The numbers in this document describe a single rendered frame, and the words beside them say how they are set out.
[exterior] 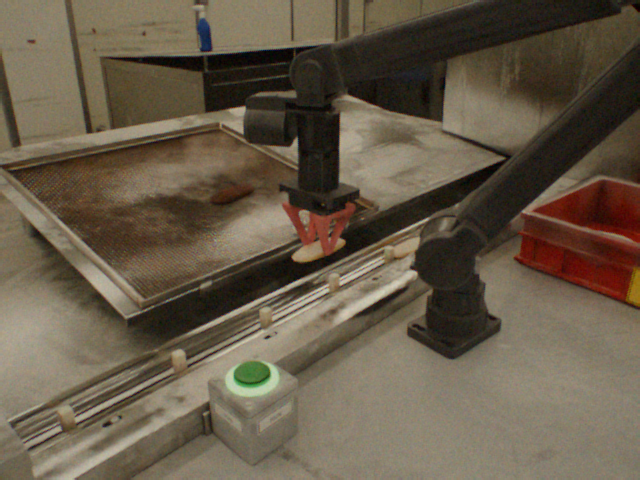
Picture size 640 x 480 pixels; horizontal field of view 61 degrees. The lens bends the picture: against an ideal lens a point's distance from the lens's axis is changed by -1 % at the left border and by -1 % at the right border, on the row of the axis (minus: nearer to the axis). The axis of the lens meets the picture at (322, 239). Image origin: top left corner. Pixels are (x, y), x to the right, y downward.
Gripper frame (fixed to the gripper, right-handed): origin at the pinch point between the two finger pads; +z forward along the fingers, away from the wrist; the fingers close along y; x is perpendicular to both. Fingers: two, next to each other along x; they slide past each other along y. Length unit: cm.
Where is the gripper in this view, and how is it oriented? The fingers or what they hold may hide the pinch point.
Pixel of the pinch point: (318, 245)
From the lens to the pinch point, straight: 80.9
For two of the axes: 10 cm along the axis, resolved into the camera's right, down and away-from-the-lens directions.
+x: 6.9, -2.9, 6.7
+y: 7.3, 2.8, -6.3
